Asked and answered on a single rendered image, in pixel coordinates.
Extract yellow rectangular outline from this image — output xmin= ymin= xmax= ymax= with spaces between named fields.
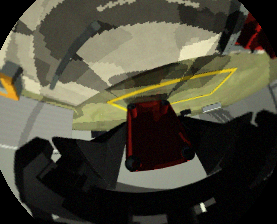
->
xmin=106 ymin=67 xmax=238 ymax=111

